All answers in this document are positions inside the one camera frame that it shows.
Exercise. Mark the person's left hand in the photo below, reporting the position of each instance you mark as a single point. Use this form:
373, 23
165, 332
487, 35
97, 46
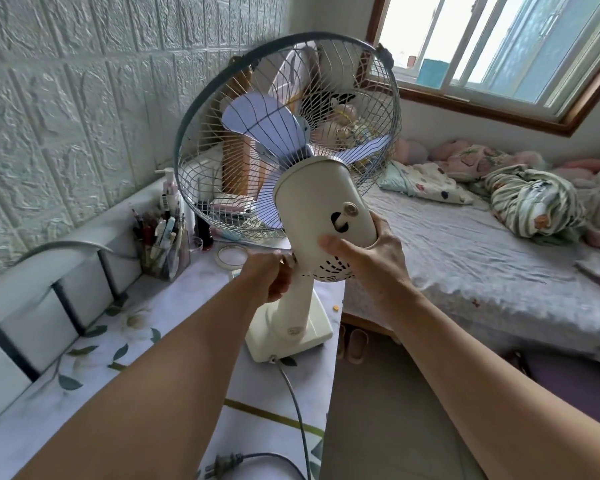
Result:
267, 277

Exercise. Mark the person's right hand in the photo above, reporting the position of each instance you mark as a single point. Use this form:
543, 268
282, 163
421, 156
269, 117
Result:
380, 274

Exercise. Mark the white blue table fan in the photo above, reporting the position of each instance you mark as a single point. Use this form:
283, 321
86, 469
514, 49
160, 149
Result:
315, 194

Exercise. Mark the person's left forearm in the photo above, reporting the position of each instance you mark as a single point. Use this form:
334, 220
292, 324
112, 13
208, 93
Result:
155, 394

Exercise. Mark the person's right forearm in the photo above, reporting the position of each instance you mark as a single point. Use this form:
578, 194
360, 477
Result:
505, 394

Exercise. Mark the clear tape roll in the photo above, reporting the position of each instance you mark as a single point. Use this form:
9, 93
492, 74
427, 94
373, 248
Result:
221, 257

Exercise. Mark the beige slipper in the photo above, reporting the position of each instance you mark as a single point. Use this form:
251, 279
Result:
357, 347
341, 342

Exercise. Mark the bed with grey sheet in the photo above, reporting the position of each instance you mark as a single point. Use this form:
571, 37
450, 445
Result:
455, 254

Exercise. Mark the floral cloth covered table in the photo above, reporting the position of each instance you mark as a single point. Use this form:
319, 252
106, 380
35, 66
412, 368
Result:
180, 304

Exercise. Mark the white dotted quilt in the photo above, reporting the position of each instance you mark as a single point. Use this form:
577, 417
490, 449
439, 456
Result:
425, 182

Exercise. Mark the clear holder with pens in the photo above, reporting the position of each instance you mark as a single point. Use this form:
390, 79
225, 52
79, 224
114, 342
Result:
162, 249

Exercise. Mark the plain pink pillow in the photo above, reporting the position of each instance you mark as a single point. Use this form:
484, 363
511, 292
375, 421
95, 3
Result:
410, 152

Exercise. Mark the white lotion bottle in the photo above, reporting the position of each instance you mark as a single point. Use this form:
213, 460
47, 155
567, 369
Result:
169, 194

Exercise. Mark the yellow floral pillow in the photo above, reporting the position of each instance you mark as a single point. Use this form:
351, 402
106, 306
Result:
350, 129

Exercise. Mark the pink patterned cloth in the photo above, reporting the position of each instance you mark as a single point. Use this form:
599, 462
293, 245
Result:
480, 157

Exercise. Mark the green striped blanket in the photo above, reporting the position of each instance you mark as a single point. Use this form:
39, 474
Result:
535, 204

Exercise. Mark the teal tub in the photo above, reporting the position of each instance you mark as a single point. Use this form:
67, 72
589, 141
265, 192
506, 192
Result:
431, 73

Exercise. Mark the purple container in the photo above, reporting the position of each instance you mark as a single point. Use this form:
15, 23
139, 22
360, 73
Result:
570, 384

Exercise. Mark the wooden framed window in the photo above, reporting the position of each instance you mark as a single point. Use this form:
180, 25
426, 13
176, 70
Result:
480, 44

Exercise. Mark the wooden frame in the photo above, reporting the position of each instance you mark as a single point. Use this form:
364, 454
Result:
235, 164

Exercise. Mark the white slatted rail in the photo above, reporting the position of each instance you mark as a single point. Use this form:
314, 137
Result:
30, 284

